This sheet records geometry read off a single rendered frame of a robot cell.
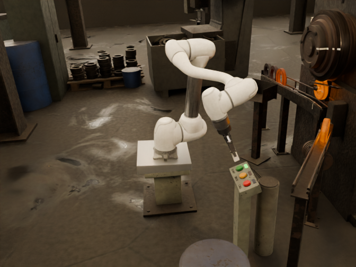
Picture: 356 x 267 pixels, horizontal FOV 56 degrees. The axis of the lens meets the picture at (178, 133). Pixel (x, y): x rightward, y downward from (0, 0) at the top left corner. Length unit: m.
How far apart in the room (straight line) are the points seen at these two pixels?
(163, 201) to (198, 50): 1.16
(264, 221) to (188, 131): 0.80
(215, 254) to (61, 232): 1.29
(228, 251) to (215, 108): 0.68
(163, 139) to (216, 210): 0.68
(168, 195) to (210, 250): 0.98
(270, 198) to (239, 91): 0.65
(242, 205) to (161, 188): 0.81
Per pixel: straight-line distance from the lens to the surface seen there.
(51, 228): 2.66
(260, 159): 3.20
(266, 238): 2.17
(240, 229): 2.03
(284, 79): 3.19
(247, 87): 1.71
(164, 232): 2.41
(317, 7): 2.93
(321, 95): 2.56
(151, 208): 2.59
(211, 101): 1.66
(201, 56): 2.15
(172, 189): 2.54
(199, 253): 1.66
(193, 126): 2.37
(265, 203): 2.00
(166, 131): 2.32
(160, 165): 2.34
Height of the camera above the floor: 1.62
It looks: 26 degrees down
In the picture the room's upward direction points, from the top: 3 degrees counter-clockwise
